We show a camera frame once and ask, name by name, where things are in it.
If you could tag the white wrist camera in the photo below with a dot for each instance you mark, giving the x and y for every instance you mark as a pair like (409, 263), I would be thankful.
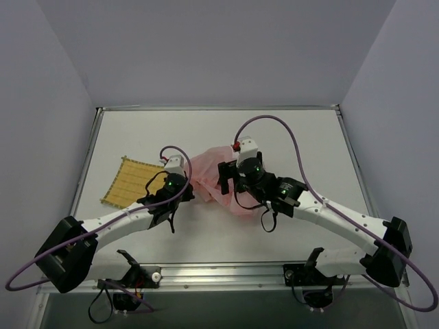
(245, 147)
(175, 164)

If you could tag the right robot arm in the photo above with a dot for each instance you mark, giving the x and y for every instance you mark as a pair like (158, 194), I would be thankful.
(378, 244)

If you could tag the yellow bamboo mat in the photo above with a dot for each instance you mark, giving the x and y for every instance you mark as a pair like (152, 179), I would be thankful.
(132, 182)

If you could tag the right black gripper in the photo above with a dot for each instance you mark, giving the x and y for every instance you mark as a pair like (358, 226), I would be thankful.
(226, 172)

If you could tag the pink plastic bag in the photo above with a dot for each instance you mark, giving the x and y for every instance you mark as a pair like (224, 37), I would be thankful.
(205, 179)

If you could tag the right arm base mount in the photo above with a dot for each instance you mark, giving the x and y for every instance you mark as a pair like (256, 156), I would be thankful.
(312, 289)

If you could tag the aluminium front rail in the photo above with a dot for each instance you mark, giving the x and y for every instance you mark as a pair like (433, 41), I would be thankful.
(225, 276)

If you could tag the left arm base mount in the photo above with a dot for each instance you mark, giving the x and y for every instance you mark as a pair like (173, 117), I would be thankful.
(122, 281)

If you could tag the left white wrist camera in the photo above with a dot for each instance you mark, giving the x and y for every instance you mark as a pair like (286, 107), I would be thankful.
(175, 164)

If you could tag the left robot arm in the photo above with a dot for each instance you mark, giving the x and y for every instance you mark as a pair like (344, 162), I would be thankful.
(69, 255)

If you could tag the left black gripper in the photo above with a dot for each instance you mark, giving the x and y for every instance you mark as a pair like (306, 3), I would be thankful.
(187, 196)

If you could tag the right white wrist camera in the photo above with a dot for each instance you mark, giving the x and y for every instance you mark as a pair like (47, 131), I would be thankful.
(245, 147)

